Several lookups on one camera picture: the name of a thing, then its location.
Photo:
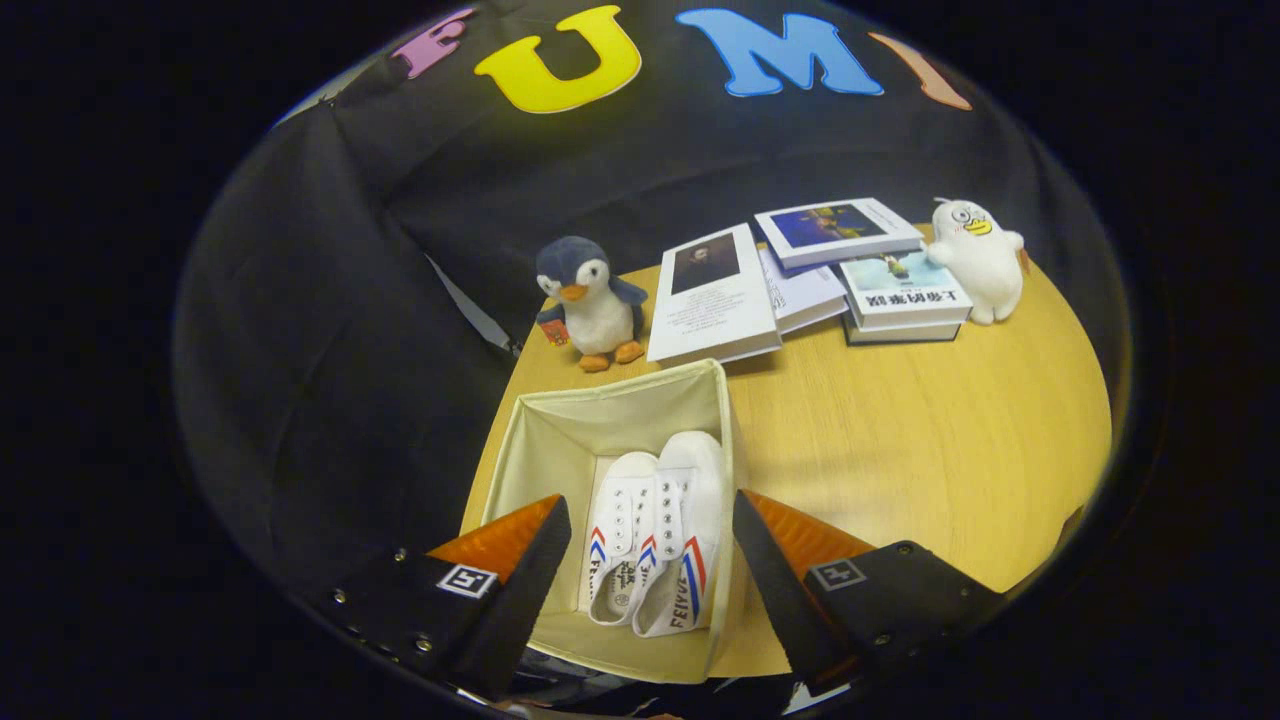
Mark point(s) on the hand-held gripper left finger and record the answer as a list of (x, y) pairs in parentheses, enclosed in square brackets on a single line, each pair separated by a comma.
[(525, 600)]

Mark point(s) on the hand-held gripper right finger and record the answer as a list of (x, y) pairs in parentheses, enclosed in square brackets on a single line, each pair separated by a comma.
[(780, 600)]

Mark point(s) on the white canvas shoe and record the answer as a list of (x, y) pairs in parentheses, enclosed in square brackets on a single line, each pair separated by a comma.
[(695, 500), (618, 510)]

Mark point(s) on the beige fabric storage box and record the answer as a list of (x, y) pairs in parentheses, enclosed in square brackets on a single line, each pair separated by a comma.
[(600, 420)]

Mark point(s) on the thick white-edged book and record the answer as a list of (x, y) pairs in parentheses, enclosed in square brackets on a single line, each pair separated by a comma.
[(900, 333)]

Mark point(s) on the grey penguin plush toy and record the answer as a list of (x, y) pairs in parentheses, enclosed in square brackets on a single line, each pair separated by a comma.
[(595, 315)]

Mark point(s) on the white book with portrait cover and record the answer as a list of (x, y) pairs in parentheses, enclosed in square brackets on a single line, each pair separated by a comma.
[(715, 310)]

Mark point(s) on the plain white book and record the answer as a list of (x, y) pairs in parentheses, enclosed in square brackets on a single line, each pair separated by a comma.
[(810, 295)]

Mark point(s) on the book with light blue cover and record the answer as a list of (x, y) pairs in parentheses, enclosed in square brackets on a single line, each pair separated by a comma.
[(905, 290)]

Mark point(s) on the black backdrop cloth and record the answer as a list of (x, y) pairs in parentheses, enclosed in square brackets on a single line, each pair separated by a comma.
[(300, 350)]

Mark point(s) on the book with dark blue cover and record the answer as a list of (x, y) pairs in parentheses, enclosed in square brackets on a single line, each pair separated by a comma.
[(835, 230)]

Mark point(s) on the white duck plush toy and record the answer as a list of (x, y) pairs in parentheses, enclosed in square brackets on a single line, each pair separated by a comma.
[(980, 265)]

